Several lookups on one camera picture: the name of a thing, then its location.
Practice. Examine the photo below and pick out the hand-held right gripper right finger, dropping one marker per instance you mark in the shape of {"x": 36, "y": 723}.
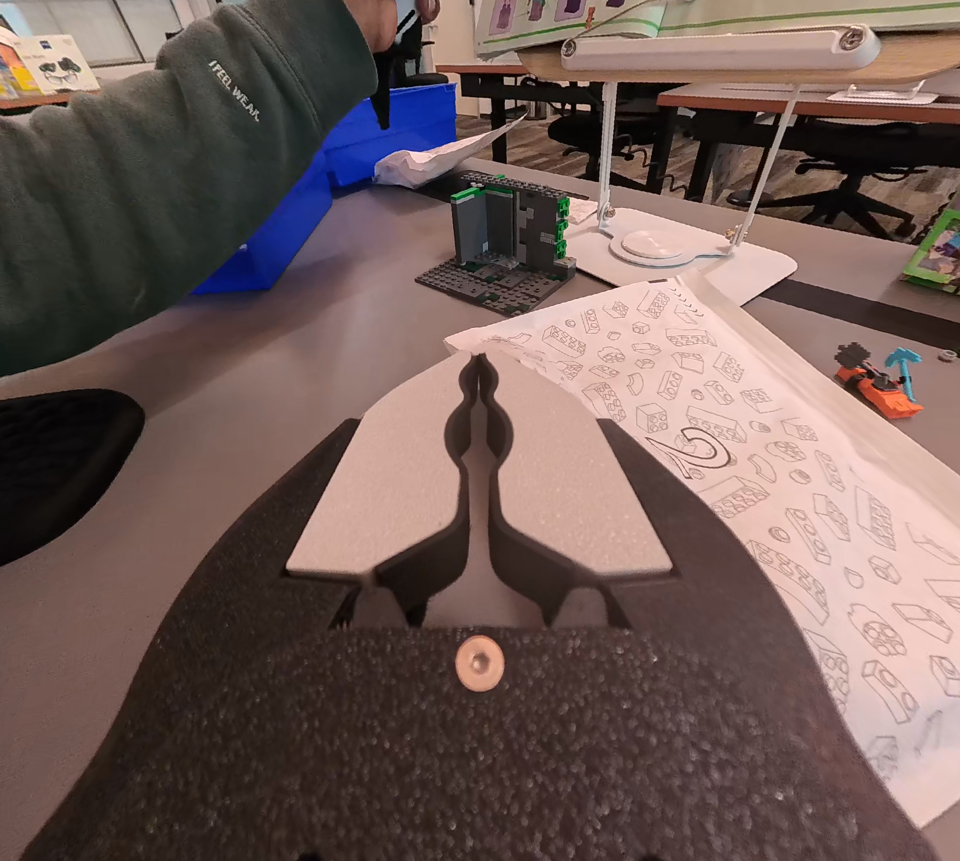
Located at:
{"x": 585, "y": 501}

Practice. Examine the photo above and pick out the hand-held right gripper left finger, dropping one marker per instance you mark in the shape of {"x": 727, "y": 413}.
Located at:
{"x": 367, "y": 501}

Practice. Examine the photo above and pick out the paper bag with line drawings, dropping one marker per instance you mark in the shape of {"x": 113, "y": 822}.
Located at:
{"x": 427, "y": 160}
{"x": 750, "y": 441}

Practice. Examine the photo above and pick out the grey brick build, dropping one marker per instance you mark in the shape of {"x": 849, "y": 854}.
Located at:
{"x": 495, "y": 276}

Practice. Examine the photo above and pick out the white and wooden book stand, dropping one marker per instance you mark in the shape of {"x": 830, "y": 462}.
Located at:
{"x": 712, "y": 51}

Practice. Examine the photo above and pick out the person's left forearm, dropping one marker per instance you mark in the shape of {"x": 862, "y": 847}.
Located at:
{"x": 150, "y": 163}

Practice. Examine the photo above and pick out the office desk with orange edge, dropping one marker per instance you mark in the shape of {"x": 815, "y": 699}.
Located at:
{"x": 825, "y": 100}

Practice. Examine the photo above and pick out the side desk with small posters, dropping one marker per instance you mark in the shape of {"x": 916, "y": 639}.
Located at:
{"x": 52, "y": 70}

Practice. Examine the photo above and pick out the flat white paper bag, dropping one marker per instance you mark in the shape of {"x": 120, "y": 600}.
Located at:
{"x": 583, "y": 214}

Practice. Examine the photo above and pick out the black mesh chair armrest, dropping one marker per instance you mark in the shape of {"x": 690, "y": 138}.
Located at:
{"x": 52, "y": 463}

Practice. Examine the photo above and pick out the small orange brick figure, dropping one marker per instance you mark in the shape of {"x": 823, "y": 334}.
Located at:
{"x": 881, "y": 385}

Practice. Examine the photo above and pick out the black office chair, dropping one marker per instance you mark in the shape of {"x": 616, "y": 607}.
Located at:
{"x": 847, "y": 163}

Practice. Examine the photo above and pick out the green toy brick set box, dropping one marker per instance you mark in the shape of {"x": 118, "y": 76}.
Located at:
{"x": 937, "y": 253}

